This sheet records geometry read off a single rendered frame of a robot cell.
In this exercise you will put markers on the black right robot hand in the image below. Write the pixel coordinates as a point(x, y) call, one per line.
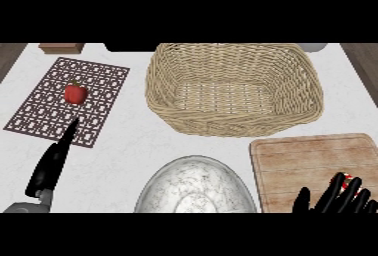
point(340, 199)

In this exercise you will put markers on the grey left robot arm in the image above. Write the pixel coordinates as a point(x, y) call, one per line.
point(34, 204)

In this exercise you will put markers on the red and white cupcake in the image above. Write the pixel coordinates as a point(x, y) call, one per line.
point(347, 182)

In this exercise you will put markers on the wooden cutting board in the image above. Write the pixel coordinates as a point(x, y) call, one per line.
point(310, 160)

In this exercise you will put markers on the wicker basket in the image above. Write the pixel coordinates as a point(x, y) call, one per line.
point(235, 90)

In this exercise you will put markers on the silver metal bowl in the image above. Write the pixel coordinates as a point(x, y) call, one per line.
point(195, 186)

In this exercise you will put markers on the pale grey round object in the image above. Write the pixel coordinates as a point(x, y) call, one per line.
point(310, 47)

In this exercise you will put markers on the black appliance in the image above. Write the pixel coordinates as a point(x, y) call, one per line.
point(131, 47)

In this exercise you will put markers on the red bell pepper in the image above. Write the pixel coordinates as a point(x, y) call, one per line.
point(75, 93)

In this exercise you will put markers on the brown patterned placemat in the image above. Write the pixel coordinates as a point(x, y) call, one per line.
point(68, 100)

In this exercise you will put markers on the brown wooden block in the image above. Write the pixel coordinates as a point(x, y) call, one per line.
point(61, 48)

